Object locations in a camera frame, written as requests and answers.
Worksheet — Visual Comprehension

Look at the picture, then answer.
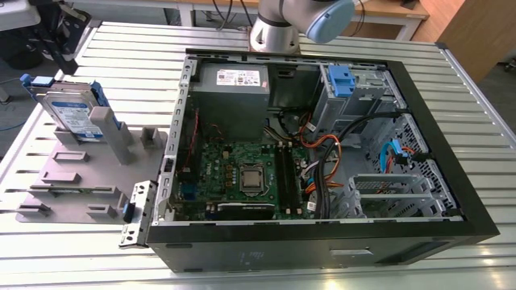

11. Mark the hard disk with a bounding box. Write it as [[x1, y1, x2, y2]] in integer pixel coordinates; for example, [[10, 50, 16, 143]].
[[20, 73, 122, 143]]

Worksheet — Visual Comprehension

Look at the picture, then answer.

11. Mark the orange wire with black connector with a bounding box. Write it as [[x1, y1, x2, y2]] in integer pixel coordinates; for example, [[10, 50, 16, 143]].
[[398, 146, 434, 166]]

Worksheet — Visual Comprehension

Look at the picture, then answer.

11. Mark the grey disk bay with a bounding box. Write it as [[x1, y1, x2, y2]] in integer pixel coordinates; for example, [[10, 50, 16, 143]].
[[346, 173, 450, 219]]

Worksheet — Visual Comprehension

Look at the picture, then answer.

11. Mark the black office chair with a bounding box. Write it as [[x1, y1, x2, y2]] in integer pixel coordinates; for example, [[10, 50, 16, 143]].
[[0, 28, 46, 71]]

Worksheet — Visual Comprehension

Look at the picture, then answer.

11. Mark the grey parts rack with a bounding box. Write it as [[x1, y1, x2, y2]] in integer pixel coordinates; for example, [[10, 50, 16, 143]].
[[15, 107, 171, 224]]

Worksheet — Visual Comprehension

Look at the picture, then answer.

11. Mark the grey power supply unit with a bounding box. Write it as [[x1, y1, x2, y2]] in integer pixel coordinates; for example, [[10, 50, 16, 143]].
[[188, 63, 271, 143]]

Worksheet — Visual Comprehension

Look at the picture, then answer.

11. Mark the green RAM stick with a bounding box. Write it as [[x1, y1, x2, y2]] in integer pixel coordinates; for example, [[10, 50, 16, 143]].
[[30, 186, 114, 195]]

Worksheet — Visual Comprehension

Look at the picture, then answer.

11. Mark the green motherboard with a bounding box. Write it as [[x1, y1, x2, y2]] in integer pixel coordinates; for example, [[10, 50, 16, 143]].
[[168, 141, 323, 221]]

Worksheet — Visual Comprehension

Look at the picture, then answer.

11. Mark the silver CPU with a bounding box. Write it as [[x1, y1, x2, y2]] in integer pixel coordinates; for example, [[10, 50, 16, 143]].
[[240, 169, 266, 190]]

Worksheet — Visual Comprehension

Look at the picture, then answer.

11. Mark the CPU socket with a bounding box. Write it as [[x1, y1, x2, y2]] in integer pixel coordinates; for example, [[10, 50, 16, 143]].
[[236, 163, 270, 198]]

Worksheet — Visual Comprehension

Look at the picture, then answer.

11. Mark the blue drive latch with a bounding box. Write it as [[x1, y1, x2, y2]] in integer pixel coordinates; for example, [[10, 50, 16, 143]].
[[328, 64, 358, 98]]

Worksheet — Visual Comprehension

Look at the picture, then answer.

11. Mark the black RAM slot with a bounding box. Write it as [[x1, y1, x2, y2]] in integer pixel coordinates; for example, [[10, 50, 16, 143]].
[[284, 141, 304, 215], [275, 141, 294, 215]]

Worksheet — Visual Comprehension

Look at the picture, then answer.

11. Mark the black graphics card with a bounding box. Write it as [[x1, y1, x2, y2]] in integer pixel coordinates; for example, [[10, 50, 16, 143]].
[[206, 202, 278, 221]]

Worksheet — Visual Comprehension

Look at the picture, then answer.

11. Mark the grey optical drive cage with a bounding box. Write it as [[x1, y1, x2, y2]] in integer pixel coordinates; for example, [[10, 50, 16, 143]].
[[312, 62, 404, 134]]

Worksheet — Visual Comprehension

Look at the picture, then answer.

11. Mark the black PC case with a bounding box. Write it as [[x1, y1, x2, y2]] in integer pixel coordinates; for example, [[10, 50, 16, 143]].
[[144, 47, 502, 274]]

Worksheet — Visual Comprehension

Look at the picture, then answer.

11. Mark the wooden cabinet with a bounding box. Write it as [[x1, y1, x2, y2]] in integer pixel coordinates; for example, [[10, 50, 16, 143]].
[[436, 0, 516, 84]]

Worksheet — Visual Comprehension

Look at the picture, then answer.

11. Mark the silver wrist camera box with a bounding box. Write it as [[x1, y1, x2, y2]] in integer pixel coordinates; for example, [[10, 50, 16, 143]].
[[0, 0, 42, 31]]

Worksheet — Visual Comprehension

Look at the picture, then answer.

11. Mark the red wire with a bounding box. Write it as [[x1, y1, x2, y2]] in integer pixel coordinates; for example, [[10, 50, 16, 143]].
[[183, 108, 202, 175]]

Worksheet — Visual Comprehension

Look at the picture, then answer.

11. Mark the blue black bracket clip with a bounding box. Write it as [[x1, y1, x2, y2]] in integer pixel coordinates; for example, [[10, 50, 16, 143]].
[[122, 202, 136, 223]]

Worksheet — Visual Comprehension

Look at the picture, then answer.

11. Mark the silver expansion slot bracket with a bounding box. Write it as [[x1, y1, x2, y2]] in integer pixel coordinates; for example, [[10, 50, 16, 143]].
[[118, 179, 159, 250]]

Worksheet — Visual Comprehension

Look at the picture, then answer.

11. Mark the orange yellow wire bundle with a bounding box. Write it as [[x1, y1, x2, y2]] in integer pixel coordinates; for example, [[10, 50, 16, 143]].
[[300, 134, 344, 195]]

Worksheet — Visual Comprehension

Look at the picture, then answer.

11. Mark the white purple wire bundle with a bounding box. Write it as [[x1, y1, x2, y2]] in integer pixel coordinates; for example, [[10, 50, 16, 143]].
[[300, 159, 322, 179]]

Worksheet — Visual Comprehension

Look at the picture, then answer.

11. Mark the black cable bundle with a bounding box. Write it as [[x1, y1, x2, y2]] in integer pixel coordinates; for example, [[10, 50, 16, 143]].
[[314, 111, 404, 219]]

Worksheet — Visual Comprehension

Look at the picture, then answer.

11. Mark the blue data wire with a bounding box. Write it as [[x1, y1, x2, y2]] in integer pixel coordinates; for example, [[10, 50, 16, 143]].
[[379, 140, 406, 175]]

